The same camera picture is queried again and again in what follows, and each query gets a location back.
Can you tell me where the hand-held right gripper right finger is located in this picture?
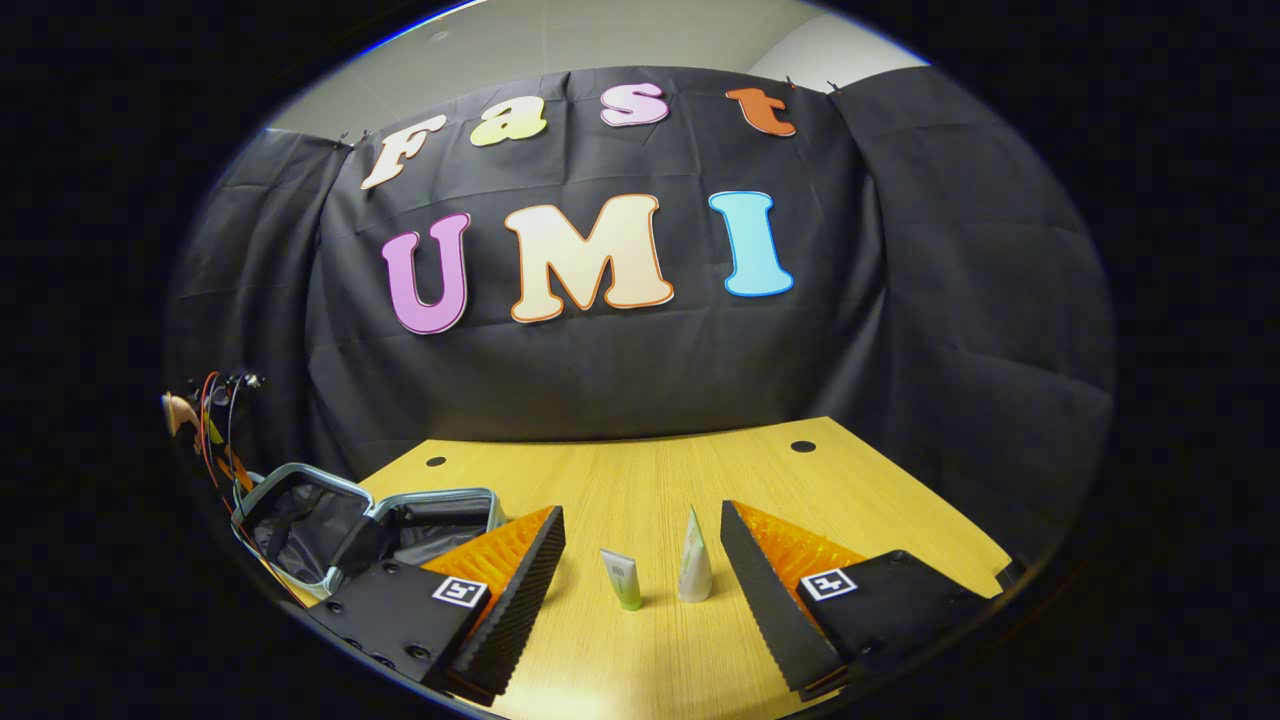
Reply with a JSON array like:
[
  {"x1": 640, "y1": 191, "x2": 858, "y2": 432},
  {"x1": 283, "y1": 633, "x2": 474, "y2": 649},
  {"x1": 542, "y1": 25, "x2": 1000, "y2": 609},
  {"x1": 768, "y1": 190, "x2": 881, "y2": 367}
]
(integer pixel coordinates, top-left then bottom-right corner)
[{"x1": 719, "y1": 499, "x2": 1026, "y2": 698}]

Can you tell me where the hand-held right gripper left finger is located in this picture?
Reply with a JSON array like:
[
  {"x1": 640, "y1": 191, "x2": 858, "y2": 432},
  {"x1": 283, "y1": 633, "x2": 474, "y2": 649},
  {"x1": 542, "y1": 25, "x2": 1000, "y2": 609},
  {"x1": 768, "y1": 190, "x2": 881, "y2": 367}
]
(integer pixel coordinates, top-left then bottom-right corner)
[{"x1": 308, "y1": 505, "x2": 567, "y2": 701}]

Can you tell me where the white skin care tube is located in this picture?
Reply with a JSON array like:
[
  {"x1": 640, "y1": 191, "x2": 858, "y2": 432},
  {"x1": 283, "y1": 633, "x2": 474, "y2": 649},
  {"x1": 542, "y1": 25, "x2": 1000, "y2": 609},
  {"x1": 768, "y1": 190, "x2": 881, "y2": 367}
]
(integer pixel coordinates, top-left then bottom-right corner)
[{"x1": 677, "y1": 506, "x2": 714, "y2": 604}]

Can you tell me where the light blue suitcase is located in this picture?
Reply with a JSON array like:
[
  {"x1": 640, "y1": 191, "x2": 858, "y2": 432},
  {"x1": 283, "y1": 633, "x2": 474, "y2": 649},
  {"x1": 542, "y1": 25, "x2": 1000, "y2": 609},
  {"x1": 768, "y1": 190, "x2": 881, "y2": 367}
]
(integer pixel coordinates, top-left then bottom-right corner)
[{"x1": 232, "y1": 463, "x2": 508, "y2": 601}]

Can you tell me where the green skin care tube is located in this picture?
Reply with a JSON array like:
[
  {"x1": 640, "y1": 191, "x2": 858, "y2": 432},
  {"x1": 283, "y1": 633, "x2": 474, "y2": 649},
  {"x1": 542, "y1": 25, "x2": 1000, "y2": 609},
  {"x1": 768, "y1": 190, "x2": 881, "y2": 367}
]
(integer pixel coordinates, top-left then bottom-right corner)
[{"x1": 600, "y1": 548, "x2": 644, "y2": 612}]

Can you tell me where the black backdrop cloth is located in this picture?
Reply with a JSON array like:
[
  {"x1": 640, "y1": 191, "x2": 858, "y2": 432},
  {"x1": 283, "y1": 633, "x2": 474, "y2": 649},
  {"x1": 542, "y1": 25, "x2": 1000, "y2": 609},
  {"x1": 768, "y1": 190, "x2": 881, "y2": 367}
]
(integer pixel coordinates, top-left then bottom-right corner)
[{"x1": 165, "y1": 65, "x2": 1116, "y2": 571}]

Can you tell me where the red cable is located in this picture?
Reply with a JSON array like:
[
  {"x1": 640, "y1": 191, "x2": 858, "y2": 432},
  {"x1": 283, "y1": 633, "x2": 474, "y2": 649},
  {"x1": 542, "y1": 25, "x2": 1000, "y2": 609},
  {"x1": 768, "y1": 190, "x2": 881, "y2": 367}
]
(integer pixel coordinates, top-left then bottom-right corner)
[{"x1": 200, "y1": 372, "x2": 223, "y2": 491}]

